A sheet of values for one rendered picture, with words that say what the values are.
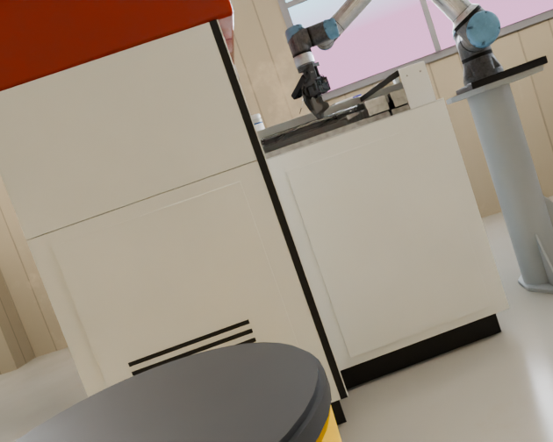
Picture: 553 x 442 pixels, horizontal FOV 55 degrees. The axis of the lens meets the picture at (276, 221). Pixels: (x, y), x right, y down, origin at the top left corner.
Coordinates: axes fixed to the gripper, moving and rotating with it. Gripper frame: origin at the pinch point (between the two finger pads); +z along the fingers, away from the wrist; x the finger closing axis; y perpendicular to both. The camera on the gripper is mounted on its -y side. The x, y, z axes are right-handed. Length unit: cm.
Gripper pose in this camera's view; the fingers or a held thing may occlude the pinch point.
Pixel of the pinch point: (319, 117)
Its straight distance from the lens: 208.9
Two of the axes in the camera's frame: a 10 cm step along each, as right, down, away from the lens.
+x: 7.2, -3.1, 6.3
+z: 3.3, 9.4, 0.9
